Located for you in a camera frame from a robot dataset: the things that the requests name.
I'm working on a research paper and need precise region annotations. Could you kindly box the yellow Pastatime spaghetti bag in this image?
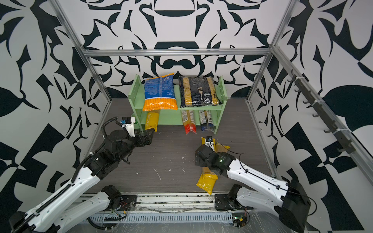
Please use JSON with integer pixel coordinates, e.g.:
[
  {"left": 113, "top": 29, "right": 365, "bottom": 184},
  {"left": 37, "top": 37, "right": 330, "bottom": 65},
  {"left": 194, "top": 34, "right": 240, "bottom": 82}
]
[{"left": 196, "top": 138, "right": 218, "bottom": 195}]

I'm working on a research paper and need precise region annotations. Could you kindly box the grey blue spaghetti pack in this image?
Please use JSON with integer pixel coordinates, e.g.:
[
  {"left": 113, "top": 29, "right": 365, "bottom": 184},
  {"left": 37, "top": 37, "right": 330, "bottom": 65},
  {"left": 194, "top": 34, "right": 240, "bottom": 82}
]
[{"left": 199, "top": 110, "right": 215, "bottom": 132}]

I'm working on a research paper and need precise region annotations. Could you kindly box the blue orange pasta bag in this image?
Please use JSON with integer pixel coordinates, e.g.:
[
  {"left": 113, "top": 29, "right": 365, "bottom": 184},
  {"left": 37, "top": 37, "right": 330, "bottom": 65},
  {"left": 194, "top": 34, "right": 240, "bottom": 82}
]
[{"left": 142, "top": 73, "right": 178, "bottom": 112}]

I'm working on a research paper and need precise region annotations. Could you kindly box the red spaghetti pack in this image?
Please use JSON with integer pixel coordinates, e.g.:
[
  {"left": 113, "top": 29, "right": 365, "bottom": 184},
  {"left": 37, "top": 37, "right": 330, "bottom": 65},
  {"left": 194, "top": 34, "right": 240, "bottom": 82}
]
[{"left": 181, "top": 110, "right": 197, "bottom": 135}]

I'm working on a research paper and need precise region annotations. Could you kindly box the black penne pasta bag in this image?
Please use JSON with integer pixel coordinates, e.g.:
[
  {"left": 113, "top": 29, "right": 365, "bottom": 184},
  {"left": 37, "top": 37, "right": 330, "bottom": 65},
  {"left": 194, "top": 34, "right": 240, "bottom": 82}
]
[{"left": 178, "top": 76, "right": 221, "bottom": 108}]

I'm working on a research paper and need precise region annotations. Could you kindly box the brown cardboard pasta box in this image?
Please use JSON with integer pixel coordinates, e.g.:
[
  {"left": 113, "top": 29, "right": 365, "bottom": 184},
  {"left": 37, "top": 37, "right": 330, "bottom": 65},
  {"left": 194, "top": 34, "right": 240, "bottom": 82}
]
[{"left": 214, "top": 143, "right": 230, "bottom": 153}]

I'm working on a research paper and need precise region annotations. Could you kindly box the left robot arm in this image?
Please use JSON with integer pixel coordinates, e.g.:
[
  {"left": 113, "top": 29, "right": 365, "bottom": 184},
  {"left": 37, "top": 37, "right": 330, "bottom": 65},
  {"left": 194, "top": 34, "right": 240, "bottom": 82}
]
[{"left": 9, "top": 128, "right": 154, "bottom": 233}]

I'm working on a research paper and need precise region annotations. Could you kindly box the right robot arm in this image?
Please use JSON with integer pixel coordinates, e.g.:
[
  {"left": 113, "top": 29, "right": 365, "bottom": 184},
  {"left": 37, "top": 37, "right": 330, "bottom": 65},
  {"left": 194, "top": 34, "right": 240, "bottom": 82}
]
[{"left": 195, "top": 145, "right": 312, "bottom": 233}]

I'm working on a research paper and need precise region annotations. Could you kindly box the green two-tier shelf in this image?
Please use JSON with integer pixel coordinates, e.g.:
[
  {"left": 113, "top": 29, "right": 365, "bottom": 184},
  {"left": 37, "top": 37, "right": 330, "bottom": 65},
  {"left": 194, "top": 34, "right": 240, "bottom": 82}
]
[{"left": 128, "top": 75, "right": 228, "bottom": 134}]

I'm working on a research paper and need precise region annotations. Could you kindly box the small electronics board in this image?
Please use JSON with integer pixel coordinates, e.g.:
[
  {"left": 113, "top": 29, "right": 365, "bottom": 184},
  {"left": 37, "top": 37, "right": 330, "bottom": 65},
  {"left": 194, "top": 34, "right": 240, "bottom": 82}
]
[{"left": 232, "top": 211, "right": 250, "bottom": 228}]

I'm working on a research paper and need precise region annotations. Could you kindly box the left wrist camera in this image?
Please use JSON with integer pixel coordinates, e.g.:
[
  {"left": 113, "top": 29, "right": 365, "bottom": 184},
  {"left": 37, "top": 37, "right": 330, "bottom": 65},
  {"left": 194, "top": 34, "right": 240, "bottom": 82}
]
[{"left": 120, "top": 116, "right": 136, "bottom": 137}]

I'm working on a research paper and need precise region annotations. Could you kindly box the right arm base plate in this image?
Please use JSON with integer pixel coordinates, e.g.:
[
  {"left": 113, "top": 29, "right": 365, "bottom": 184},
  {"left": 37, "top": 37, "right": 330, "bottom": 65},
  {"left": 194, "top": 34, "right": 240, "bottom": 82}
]
[{"left": 214, "top": 194, "right": 254, "bottom": 212}]

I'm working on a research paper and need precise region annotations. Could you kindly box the white cable duct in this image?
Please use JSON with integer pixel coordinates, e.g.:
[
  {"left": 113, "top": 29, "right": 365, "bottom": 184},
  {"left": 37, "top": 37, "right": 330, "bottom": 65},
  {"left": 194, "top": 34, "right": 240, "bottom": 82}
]
[{"left": 90, "top": 212, "right": 233, "bottom": 224}]

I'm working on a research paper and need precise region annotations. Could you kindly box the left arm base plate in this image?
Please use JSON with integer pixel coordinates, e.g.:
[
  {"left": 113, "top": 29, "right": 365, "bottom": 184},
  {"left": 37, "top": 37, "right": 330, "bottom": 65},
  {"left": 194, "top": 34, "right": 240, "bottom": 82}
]
[{"left": 104, "top": 195, "right": 138, "bottom": 212}]

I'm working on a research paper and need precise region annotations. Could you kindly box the wall hook rail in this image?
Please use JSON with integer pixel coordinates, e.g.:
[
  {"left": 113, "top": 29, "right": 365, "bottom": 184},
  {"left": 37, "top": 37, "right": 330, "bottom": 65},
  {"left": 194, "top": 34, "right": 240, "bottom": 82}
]
[{"left": 289, "top": 70, "right": 356, "bottom": 154}]

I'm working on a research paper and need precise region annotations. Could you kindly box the aluminium frame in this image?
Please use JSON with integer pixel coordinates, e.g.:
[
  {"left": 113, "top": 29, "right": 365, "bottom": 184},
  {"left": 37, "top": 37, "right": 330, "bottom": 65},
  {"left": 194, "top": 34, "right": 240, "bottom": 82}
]
[{"left": 50, "top": 1, "right": 373, "bottom": 182}]

